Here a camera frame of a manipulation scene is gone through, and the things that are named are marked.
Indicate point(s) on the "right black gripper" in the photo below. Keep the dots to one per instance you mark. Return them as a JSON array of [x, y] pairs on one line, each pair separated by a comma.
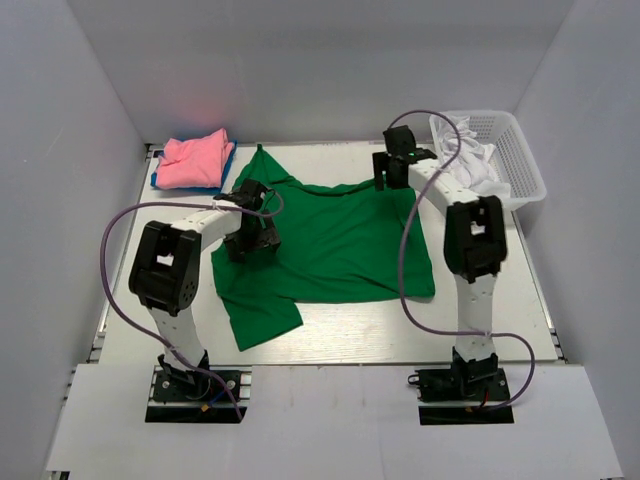
[[383, 162]]

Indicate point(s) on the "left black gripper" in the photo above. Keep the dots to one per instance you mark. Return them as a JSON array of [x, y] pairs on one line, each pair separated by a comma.
[[267, 237]]

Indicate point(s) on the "green t shirt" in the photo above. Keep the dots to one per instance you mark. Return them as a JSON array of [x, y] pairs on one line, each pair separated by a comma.
[[338, 245]]

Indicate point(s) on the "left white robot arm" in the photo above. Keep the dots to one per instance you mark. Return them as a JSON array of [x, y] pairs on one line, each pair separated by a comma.
[[166, 269]]

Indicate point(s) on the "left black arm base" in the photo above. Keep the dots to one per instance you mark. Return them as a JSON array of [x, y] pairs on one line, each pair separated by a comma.
[[173, 402]]

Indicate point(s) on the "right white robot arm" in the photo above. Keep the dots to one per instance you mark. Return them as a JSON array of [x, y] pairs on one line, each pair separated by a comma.
[[474, 249]]

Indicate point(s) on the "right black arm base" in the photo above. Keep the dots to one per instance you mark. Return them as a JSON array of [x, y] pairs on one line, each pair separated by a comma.
[[465, 393]]

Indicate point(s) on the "blue folded t shirt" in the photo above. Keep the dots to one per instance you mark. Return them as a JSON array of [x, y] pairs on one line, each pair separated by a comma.
[[197, 190]]

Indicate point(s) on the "pink folded t shirt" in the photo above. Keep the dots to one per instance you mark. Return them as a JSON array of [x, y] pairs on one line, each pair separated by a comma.
[[194, 163]]

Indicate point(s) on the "white crumpled t shirt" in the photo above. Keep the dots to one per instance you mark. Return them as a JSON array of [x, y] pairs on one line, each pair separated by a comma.
[[472, 167]]

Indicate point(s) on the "white plastic basket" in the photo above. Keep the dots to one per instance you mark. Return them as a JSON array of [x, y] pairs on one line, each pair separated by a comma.
[[512, 160]]

